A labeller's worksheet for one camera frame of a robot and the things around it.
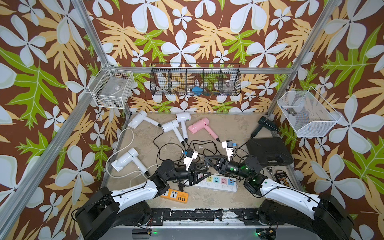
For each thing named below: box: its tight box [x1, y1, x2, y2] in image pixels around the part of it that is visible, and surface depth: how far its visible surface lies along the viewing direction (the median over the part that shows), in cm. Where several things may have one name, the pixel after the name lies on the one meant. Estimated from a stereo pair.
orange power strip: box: [160, 188, 189, 204], surface depth 80 cm
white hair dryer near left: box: [111, 147, 149, 175], surface depth 92 cm
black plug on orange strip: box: [178, 182, 184, 192], surface depth 85 cm
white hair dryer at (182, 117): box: [176, 112, 191, 143], surface depth 113 cm
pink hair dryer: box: [188, 117, 219, 140], surface depth 109 cm
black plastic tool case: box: [246, 137, 294, 167], surface depth 95 cm
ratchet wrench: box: [266, 166, 277, 181], surface depth 90 cm
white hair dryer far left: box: [127, 110, 162, 129], surface depth 114 cm
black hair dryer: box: [250, 116, 280, 139], surface depth 110 cm
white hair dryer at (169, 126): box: [161, 119, 185, 146], surface depth 109 cm
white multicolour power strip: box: [194, 174, 238, 193], surface depth 84 cm
